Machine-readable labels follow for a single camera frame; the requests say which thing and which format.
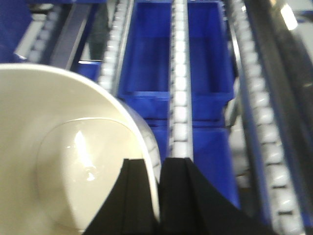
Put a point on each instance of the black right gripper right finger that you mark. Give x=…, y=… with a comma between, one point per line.
x=190, y=205

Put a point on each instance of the far left roller track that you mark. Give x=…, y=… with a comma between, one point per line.
x=34, y=43

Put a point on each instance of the left white roller track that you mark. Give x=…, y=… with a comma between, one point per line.
x=116, y=45

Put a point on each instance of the right white roller track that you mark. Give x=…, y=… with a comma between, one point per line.
x=280, y=204

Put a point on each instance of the blue storage crate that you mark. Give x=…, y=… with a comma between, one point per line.
x=145, y=71
x=211, y=154

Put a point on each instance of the white roller track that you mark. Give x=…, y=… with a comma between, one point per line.
x=280, y=204
x=116, y=45
x=180, y=105

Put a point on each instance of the right blue storage crate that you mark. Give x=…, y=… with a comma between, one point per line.
x=145, y=71

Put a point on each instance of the lower blue storage crate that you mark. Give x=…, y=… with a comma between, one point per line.
x=211, y=154

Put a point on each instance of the centre white roller track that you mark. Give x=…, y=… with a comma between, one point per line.
x=180, y=105

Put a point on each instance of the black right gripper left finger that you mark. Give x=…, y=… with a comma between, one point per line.
x=128, y=208

